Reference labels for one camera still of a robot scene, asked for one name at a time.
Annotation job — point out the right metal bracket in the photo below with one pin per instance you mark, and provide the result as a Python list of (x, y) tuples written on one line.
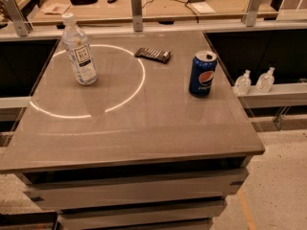
[(249, 18)]

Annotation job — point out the grey drawer cabinet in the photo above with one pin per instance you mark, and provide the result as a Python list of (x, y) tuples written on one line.
[(164, 196)]

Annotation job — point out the hand sanitizer bottle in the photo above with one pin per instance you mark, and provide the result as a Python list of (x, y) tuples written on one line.
[(265, 81), (242, 84)]

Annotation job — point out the left metal bracket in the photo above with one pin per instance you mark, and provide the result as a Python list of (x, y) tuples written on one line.
[(22, 26)]

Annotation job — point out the left hand sanitizer bottle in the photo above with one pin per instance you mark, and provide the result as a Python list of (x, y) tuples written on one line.
[(242, 84)]

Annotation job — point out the middle metal bracket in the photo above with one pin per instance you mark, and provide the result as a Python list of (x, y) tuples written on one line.
[(137, 20)]

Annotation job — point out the clear plastic water bottle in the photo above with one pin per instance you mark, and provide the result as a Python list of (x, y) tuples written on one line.
[(75, 42)]

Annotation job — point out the paper sheet on desk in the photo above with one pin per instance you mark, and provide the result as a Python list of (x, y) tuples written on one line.
[(56, 8)]

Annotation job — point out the right hand sanitizer bottle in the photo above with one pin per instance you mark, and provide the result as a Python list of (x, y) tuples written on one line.
[(265, 81)]

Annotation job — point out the metal bracket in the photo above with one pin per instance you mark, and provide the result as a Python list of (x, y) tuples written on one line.
[(22, 26), (137, 20), (249, 18)]

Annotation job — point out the blue pepsi can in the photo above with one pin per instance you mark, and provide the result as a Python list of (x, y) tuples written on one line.
[(202, 73)]

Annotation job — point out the chocolate rxbar wrapper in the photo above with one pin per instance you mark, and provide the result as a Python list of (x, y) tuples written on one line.
[(153, 54)]

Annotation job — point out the white paper note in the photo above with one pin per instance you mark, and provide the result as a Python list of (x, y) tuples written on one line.
[(203, 8)]

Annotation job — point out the black object on desk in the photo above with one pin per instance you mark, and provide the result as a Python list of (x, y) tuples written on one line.
[(83, 2)]

